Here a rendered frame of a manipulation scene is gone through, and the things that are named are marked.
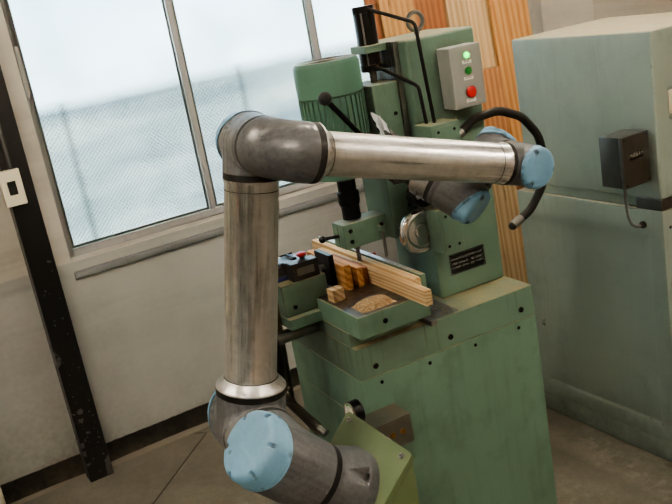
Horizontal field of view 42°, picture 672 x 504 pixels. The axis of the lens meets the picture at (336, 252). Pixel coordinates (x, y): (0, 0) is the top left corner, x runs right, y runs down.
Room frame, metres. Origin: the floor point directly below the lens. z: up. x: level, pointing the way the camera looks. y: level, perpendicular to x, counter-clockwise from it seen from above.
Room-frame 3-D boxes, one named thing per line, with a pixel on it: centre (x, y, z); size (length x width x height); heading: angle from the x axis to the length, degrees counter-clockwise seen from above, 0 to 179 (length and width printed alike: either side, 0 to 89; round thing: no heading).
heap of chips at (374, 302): (2.10, -0.07, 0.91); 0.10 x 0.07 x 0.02; 115
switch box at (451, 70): (2.34, -0.41, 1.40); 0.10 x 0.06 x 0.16; 115
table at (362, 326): (2.32, 0.05, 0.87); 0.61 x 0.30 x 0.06; 25
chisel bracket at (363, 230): (2.34, -0.08, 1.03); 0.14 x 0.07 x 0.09; 115
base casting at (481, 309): (2.38, -0.17, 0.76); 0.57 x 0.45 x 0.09; 115
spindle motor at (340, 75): (2.33, -0.06, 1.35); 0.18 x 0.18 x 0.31
